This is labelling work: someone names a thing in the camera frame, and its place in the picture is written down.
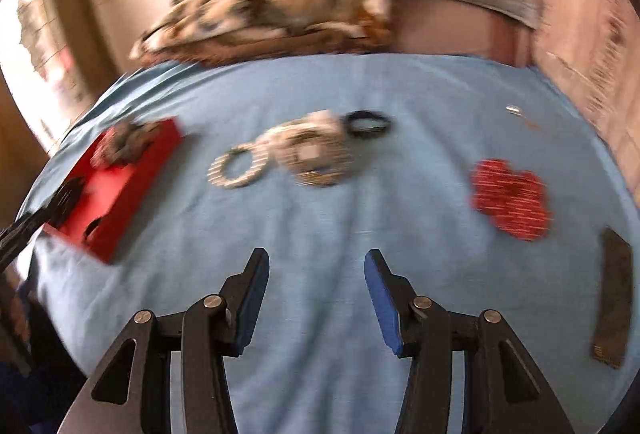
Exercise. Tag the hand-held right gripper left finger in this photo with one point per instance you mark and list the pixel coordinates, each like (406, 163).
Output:
(252, 299)

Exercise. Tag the small silver hair clip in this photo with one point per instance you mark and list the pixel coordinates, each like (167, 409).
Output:
(513, 110)

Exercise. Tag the grey printed scrunchie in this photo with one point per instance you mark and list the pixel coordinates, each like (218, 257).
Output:
(125, 141)

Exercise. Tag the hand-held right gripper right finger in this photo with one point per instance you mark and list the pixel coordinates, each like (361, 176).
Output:
(382, 309)

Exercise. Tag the stained glass window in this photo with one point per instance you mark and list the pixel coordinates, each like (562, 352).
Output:
(45, 63)

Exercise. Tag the red dotted scrunchie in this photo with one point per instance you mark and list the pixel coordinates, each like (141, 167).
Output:
(510, 201)

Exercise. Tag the red jewelry box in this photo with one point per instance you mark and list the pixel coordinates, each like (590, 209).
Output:
(125, 194)

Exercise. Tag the blue bed sheet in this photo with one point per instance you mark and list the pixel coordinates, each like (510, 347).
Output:
(325, 224)

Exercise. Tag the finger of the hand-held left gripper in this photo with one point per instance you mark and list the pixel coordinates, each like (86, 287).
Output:
(25, 231)

